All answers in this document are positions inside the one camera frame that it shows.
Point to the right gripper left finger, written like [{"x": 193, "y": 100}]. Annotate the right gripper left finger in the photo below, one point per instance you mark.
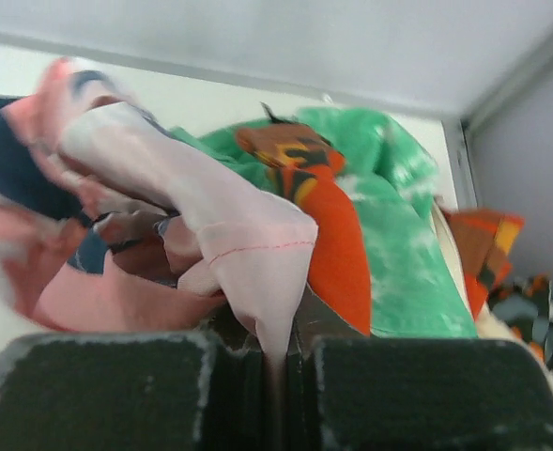
[{"x": 178, "y": 391}]

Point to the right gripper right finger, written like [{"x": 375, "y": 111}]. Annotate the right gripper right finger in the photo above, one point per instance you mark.
[{"x": 418, "y": 394}]

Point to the pink navy patterned cloth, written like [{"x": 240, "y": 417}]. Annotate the pink navy patterned cloth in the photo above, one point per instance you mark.
[{"x": 110, "y": 224}]

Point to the green white cloth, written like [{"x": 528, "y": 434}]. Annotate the green white cloth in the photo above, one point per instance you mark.
[{"x": 390, "y": 180}]

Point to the dark orange patterned cloth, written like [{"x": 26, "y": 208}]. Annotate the dark orange patterned cloth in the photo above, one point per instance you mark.
[{"x": 526, "y": 307}]

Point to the orange red patterned cloth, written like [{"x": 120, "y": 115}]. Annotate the orange red patterned cloth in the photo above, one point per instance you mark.
[{"x": 302, "y": 166}]

